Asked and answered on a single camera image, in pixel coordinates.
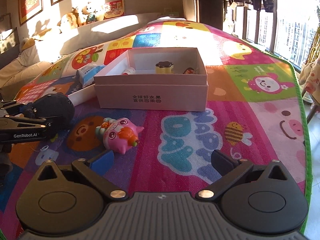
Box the red picture book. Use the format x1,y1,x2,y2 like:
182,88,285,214
104,0,125,19

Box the blue white tissue pack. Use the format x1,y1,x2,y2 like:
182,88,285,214
76,63,105,88

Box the pink cartoon squishy toy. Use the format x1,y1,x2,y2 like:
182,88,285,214
95,118,144,154

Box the white cardboard box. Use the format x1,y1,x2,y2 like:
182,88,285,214
94,47,208,112

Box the boy figure keychain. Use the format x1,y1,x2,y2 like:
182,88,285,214
183,67,197,75

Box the small white yogurt bottle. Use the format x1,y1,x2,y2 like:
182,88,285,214
122,67,136,75

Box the black plush toy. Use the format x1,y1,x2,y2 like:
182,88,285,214
22,93,75,131

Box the colourful cartoon play mat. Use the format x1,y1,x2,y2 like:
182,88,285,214
1,20,312,239

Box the yellow pudding toy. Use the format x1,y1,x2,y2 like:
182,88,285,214
156,61,174,74

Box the floral garment on table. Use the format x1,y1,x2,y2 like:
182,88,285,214
299,57,320,102

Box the orange plush toy on ledge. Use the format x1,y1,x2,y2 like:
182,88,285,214
57,8,79,33

